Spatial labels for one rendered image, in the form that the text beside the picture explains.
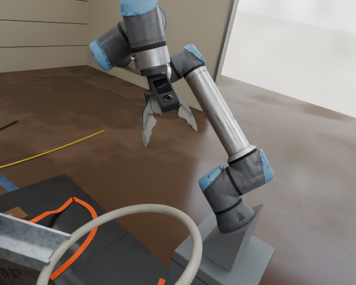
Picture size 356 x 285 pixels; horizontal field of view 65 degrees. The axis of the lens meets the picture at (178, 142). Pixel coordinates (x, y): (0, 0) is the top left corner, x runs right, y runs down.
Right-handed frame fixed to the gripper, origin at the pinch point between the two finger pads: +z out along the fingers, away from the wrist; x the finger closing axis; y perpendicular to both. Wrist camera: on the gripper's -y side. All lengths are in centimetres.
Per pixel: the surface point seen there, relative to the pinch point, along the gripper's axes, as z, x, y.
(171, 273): 84, 9, 40
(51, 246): 30, 45, 16
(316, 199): 203, -197, 183
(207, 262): 76, -9, 30
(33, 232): 25, 51, 21
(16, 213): 85, 115, 167
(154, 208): 29.0, 9.0, 16.2
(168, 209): 28.7, 4.8, 12.2
